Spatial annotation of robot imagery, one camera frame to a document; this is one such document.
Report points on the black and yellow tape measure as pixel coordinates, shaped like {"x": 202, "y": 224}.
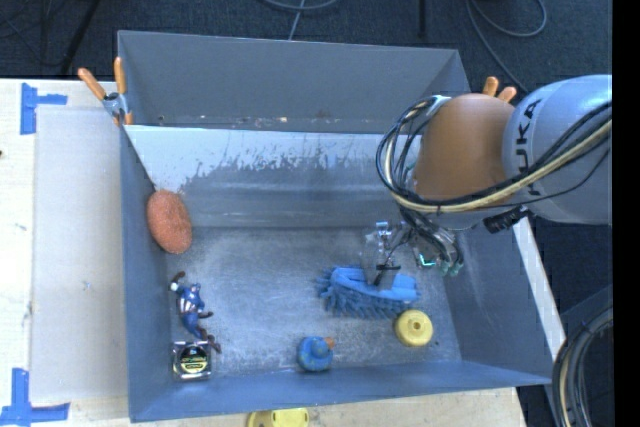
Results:
{"x": 192, "y": 360}

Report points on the yellow plastic wheel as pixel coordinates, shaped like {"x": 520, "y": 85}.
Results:
{"x": 413, "y": 328}

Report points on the yellow plastic piece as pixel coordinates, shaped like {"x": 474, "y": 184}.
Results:
{"x": 278, "y": 418}

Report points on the grey metal bin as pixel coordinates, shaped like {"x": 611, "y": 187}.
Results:
{"x": 280, "y": 275}

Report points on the blue bristle brush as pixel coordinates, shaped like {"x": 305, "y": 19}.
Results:
{"x": 360, "y": 297}

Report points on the blue toy action figure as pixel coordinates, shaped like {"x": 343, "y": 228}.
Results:
{"x": 191, "y": 305}

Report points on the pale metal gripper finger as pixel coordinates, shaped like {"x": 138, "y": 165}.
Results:
{"x": 371, "y": 255}
{"x": 387, "y": 235}

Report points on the orange-brown oval scrubber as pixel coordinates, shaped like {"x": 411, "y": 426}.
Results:
{"x": 169, "y": 221}

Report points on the black cylinder on white bracket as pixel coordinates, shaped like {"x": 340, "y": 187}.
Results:
{"x": 505, "y": 219}

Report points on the blue rubber duck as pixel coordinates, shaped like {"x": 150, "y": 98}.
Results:
{"x": 314, "y": 355}

